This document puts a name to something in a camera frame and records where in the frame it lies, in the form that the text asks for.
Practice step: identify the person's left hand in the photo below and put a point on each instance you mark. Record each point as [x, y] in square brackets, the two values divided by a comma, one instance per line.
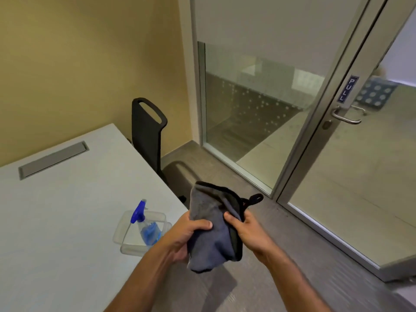
[178, 243]

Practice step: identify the person's right hand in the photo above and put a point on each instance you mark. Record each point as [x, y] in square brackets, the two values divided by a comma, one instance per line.
[256, 240]

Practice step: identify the blue spray bottle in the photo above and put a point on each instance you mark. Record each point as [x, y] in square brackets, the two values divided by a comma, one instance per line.
[151, 233]

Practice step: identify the grey orange microfibre cloth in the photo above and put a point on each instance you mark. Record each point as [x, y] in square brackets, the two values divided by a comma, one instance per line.
[208, 250]

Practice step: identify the glass door with metal frame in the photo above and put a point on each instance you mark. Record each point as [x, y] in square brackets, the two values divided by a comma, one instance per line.
[357, 191]

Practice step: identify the person's left forearm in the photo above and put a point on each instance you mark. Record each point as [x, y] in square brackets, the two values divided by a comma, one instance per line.
[143, 285]

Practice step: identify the person's right forearm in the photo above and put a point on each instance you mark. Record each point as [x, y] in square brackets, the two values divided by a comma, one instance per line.
[292, 282]

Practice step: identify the blue PULL sign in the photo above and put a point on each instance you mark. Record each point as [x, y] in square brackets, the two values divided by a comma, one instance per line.
[347, 89]

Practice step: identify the clear plastic container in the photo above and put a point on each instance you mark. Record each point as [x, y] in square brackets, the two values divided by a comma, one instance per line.
[125, 237]

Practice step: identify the black office chair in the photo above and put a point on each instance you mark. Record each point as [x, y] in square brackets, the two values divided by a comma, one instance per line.
[146, 136]

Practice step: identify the fixed glass partition panel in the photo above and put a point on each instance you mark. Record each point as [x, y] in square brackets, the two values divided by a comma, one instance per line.
[247, 126]

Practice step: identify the pack of water bottles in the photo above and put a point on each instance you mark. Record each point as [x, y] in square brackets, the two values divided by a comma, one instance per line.
[377, 94]

